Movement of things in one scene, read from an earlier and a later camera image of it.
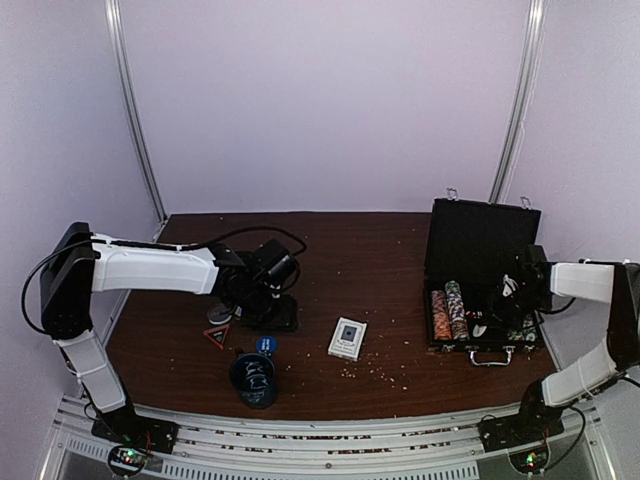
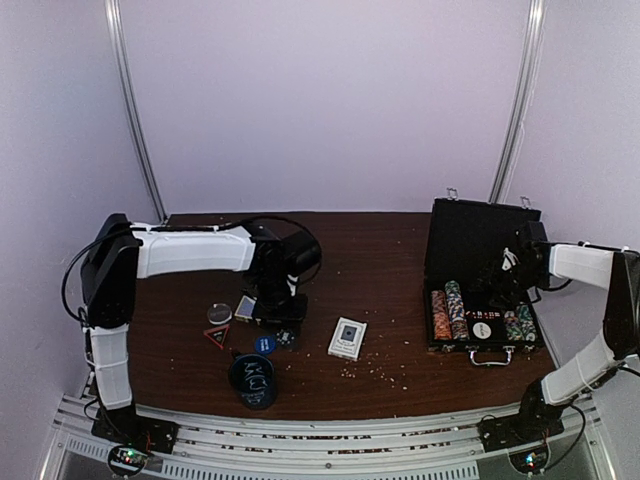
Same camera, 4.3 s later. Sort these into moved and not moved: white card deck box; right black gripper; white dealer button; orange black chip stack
Moved: right black gripper
Not moved: orange black chip stack; white dealer button; white card deck box
